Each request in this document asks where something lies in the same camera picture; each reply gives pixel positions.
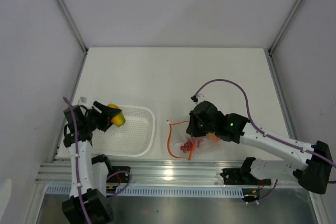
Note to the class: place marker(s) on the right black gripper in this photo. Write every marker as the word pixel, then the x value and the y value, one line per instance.
pixel 192 129

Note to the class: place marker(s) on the orange peach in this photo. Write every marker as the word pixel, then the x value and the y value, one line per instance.
pixel 212 137

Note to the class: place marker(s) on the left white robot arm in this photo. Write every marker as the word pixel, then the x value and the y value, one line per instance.
pixel 87 202

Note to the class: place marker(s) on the white slotted cable duct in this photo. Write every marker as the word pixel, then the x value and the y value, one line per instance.
pixel 160 191

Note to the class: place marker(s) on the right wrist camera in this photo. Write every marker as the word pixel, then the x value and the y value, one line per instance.
pixel 197 98

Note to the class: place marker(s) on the white perforated plastic basket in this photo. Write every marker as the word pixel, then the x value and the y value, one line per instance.
pixel 133 139

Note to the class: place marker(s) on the aluminium mounting rail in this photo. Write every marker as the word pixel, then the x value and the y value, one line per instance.
pixel 148 172

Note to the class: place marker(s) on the yellow fruit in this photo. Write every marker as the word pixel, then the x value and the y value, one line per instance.
pixel 119 119

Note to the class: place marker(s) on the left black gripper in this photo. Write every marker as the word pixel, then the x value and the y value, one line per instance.
pixel 105 123

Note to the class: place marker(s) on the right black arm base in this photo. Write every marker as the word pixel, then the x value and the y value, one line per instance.
pixel 236 176

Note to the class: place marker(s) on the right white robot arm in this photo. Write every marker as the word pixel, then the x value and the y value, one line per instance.
pixel 308 164

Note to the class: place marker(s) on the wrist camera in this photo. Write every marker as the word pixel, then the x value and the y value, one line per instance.
pixel 197 98
pixel 82 100

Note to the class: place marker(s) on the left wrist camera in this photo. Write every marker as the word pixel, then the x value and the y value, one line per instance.
pixel 82 100

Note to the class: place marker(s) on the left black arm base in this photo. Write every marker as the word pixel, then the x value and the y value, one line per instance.
pixel 119 175

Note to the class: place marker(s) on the red grape bunch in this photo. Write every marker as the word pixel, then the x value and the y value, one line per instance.
pixel 191 144

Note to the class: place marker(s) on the clear zip top bag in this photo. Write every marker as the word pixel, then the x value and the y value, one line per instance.
pixel 177 136

